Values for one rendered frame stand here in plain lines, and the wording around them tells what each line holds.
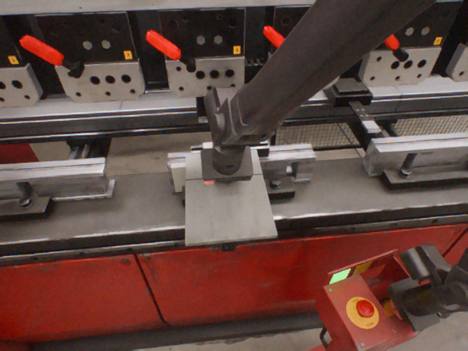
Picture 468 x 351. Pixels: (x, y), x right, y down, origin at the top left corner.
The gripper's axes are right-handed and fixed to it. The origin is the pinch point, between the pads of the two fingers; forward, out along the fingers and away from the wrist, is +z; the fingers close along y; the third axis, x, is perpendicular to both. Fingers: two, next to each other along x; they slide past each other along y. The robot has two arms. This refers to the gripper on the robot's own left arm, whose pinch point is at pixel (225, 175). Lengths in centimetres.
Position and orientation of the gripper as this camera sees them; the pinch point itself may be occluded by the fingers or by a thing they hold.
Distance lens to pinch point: 70.4
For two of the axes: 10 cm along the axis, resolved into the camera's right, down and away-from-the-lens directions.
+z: -0.7, 3.1, 9.5
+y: -9.9, 0.8, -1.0
